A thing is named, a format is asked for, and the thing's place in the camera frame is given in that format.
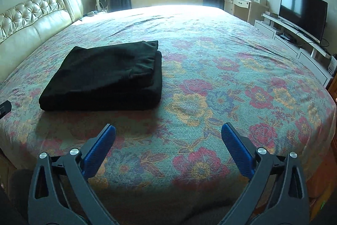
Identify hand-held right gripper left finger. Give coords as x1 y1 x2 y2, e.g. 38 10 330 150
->
28 123 118 225

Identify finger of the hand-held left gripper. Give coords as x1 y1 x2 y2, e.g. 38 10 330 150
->
0 100 12 119

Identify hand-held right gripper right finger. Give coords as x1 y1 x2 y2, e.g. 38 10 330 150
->
221 122 310 225

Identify black pants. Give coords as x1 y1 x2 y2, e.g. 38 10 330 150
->
38 40 163 112

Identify floral bedspread bed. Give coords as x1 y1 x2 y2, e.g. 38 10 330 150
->
0 5 337 216

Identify cream leather tufted headboard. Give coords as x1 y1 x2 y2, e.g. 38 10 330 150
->
0 0 84 47

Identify white television cabinet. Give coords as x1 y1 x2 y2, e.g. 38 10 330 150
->
254 12 335 89

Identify small grey desk device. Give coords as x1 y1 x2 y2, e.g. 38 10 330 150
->
329 56 337 76

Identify white box fan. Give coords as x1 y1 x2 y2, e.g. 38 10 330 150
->
96 0 109 13

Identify cream dressing table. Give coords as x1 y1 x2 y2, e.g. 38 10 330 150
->
223 0 269 23

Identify black curved television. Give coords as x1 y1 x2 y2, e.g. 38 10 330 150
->
278 0 328 44

